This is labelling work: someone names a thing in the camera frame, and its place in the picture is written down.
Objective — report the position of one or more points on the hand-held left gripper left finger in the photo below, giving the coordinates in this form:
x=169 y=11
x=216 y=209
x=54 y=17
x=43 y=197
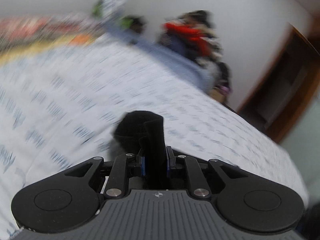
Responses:
x=143 y=167

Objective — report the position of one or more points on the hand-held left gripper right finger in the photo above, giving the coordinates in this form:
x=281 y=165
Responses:
x=168 y=166

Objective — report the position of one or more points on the black pants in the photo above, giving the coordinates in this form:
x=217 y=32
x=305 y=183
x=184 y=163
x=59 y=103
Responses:
x=140 y=127

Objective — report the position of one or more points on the bed with script-print white sheet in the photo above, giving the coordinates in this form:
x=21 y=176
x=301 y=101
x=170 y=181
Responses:
x=75 y=92

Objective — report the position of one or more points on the light blue quilted blanket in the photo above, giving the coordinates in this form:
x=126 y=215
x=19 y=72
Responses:
x=170 y=57

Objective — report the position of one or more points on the pile of folded clothes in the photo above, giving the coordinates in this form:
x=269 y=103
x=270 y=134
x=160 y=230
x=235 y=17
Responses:
x=200 y=45

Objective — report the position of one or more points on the red knit garment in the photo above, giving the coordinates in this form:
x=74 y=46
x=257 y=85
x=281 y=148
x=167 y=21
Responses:
x=190 y=33

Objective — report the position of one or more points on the black bag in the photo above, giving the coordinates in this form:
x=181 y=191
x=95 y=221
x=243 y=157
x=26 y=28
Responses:
x=138 y=25

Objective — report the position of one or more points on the floral white pillow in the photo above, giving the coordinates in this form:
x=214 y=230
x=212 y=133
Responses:
x=112 y=5

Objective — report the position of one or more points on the colourful patterned blanket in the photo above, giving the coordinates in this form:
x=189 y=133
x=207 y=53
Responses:
x=37 y=32

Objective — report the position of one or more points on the wooden door frame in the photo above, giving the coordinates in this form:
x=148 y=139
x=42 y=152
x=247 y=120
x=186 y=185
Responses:
x=282 y=87

